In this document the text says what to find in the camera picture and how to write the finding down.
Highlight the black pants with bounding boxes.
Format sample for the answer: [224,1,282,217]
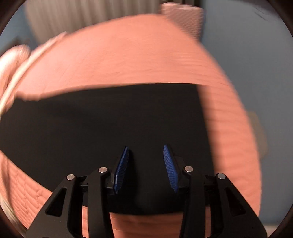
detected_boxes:
[1,84,214,215]

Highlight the light pink folded blanket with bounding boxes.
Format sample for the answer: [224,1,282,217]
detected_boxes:
[1,32,68,114]

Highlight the orange quilted bedspread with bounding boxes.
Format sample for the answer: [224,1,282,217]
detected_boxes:
[1,15,261,237]

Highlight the grey pleated curtain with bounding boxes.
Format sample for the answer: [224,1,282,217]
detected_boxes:
[24,0,161,44]

